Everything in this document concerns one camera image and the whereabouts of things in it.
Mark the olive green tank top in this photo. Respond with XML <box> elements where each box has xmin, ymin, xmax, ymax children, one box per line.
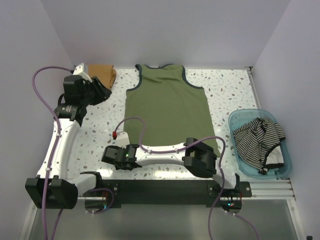
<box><xmin>123</xmin><ymin>64</ymin><xmax>215</xmax><ymax>147</ymax></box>

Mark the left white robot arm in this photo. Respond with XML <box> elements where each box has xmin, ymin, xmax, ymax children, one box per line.
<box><xmin>25</xmin><ymin>75</ymin><xmax>112</xmax><ymax>209</ymax></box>

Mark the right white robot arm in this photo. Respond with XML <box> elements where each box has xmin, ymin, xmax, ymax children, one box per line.
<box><xmin>101</xmin><ymin>137</ymin><xmax>241</xmax><ymax>197</ymax></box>

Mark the mustard folded tank top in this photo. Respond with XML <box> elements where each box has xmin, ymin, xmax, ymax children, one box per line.
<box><xmin>88</xmin><ymin>64</ymin><xmax>117</xmax><ymax>90</ymax></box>

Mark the striped black white tank top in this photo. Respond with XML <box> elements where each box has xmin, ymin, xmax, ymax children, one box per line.
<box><xmin>233</xmin><ymin>117</ymin><xmax>286</xmax><ymax>175</ymax></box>

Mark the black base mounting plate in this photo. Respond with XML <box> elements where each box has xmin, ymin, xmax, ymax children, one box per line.
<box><xmin>84</xmin><ymin>175</ymin><xmax>253</xmax><ymax>212</ymax></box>

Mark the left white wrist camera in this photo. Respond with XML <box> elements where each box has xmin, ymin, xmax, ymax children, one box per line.
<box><xmin>72</xmin><ymin>63</ymin><xmax>91</xmax><ymax>82</ymax></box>

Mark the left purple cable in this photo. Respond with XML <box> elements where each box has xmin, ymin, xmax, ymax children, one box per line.
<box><xmin>32</xmin><ymin>65</ymin><xmax>115</xmax><ymax>240</ymax></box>

